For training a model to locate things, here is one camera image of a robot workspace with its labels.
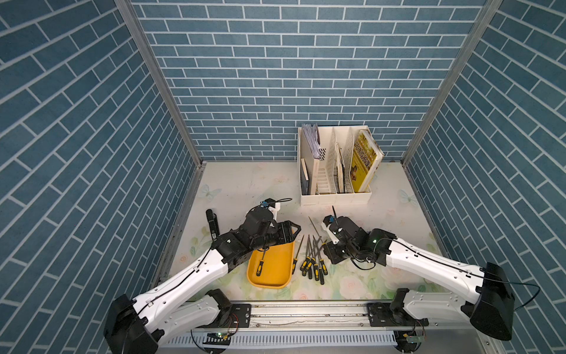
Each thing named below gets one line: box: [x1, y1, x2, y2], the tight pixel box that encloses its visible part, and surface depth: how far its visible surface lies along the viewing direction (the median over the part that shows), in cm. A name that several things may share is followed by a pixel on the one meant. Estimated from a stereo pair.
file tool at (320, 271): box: [316, 238, 325, 286], surface depth 84 cm
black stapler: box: [205, 208, 221, 242], surface depth 95 cm
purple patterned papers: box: [301, 123, 321, 160], surface depth 91 cm
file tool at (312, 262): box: [302, 236, 322, 277], surface depth 84 cm
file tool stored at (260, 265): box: [255, 249, 267, 277], surface depth 85 cm
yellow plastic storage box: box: [246, 240, 296, 290], surface depth 84 cm
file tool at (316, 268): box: [312, 234, 320, 281], surface depth 83 cm
